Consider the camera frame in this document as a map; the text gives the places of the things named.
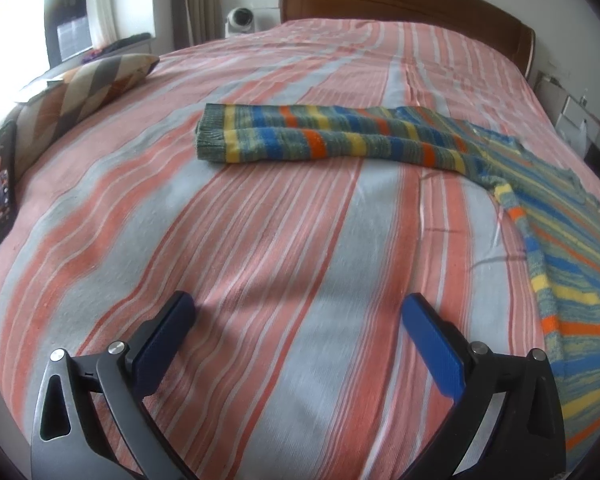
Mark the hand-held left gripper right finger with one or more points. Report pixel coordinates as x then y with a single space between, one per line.
437 350

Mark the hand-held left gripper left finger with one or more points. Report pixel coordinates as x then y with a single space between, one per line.
162 342

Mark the brown wooden headboard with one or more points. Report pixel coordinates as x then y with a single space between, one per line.
405 0

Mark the white plastic bag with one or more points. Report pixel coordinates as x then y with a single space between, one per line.
577 135

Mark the striped knit sweater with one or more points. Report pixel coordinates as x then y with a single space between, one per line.
330 140

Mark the beige curtain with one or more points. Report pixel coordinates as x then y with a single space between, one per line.
200 0

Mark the white round camera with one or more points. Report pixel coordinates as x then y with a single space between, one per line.
241 20

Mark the checkered cushion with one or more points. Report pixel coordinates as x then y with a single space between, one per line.
85 95

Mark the pink striped bedspread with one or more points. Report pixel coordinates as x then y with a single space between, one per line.
230 260

